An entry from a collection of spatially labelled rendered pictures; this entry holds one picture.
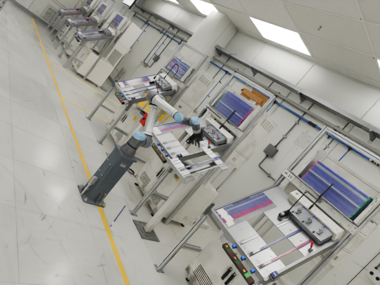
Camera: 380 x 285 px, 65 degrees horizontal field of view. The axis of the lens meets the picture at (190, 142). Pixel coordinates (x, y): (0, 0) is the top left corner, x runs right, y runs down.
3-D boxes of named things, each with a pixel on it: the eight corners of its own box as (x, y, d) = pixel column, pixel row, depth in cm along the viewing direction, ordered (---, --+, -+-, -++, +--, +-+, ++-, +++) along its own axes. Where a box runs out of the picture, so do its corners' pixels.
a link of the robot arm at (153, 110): (133, 145, 278) (149, 89, 281) (141, 147, 292) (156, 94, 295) (143, 147, 273) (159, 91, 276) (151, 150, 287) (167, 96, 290)
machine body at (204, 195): (151, 217, 330) (186, 176, 322) (131, 180, 381) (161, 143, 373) (187, 229, 374) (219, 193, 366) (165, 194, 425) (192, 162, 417)
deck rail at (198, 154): (172, 164, 303) (172, 159, 299) (172, 163, 304) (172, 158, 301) (230, 148, 332) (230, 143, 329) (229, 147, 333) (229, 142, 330)
